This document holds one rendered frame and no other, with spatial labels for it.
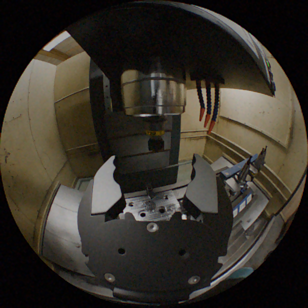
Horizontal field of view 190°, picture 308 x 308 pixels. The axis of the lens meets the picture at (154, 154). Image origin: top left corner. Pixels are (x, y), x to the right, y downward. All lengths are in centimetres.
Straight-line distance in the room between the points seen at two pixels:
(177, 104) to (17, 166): 104
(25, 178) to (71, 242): 61
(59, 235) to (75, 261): 25
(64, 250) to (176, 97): 110
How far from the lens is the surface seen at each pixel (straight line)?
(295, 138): 108
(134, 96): 19
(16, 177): 98
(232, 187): 39
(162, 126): 25
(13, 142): 101
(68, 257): 100
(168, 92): 19
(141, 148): 76
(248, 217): 108
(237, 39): 16
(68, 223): 104
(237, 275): 24
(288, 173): 112
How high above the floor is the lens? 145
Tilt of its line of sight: 30 degrees down
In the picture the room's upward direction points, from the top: 3 degrees counter-clockwise
